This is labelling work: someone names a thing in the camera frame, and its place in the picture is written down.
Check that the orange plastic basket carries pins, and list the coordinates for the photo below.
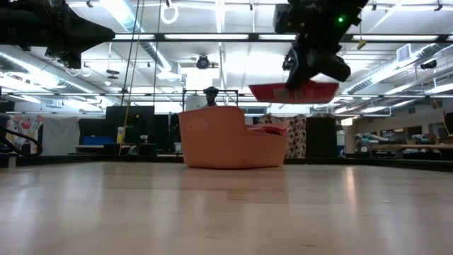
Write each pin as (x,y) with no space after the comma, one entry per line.
(212,141)

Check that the floral curtain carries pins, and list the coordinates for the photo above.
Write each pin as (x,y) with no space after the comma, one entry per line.
(296,138)
(24,129)

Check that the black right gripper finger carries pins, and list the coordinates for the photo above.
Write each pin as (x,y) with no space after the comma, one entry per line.
(297,80)

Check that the grey cloth cover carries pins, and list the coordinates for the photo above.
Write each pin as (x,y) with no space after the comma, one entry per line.
(60,136)

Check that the black cabinet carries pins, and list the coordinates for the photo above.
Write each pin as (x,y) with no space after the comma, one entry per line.
(321,138)

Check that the red items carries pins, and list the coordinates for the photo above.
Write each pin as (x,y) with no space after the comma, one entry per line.
(272,129)

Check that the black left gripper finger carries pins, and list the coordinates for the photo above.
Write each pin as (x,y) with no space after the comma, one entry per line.
(95,37)

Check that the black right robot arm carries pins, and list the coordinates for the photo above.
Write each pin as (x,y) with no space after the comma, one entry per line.
(318,17)

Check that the black curved tube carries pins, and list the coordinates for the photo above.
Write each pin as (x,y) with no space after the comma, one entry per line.
(21,136)

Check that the person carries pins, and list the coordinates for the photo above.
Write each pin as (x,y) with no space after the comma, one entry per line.
(211,97)

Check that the blue box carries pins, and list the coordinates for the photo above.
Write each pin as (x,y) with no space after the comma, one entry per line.
(93,140)

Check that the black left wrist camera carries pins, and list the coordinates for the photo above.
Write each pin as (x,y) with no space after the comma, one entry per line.
(65,58)

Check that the red popcorn bag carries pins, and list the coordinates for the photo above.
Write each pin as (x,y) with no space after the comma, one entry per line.
(318,93)

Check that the round black ceiling camera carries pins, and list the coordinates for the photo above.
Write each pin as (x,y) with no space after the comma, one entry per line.
(202,62)

